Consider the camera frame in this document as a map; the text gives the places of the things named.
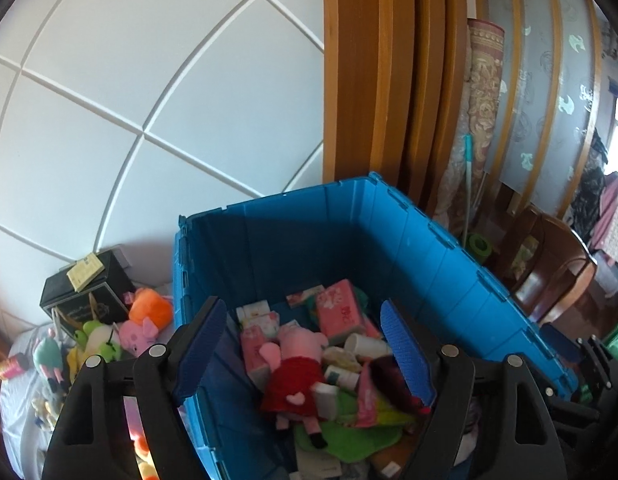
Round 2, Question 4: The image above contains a pink tissue pack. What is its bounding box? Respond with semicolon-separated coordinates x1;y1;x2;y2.
315;280;365;344

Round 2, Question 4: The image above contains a blue plastic storage crate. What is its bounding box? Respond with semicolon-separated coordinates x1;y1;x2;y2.
172;174;577;479

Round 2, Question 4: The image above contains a black gift box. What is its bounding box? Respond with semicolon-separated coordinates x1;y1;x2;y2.
40;250;135;332

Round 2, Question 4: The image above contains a wooden door frame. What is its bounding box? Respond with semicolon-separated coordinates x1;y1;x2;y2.
323;0;469;214

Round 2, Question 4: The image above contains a teal pig plush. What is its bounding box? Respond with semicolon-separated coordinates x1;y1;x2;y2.
32;328;64;394

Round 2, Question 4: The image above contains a white paper cup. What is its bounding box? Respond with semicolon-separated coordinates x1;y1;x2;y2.
344;334;393;362

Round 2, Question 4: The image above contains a green frog plush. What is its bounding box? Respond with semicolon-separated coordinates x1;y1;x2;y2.
74;321;122;366

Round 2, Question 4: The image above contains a yellow paper pad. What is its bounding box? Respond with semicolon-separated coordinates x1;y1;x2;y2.
66;252;105;292

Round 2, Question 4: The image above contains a rolled patterned carpet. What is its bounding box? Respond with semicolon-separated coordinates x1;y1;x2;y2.
434;18;504;236

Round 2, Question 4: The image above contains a wooden chair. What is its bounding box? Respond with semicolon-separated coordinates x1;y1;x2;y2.
495;205;597;325

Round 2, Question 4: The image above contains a pink snack can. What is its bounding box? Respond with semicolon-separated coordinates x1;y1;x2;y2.
0;352;30;382

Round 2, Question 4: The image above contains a red dress pig plush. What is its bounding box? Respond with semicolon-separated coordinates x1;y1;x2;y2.
258;324;329;450

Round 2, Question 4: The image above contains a teal mop handle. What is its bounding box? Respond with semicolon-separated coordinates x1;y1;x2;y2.
462;132;473;248

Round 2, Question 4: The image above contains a green cloth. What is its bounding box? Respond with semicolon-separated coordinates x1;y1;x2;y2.
320;389;415;464

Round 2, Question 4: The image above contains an orange dress pig plush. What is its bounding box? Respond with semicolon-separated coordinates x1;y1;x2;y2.
118;288;173;358

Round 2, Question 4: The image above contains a striped bed sheet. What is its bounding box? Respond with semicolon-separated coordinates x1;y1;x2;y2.
0;324;70;479

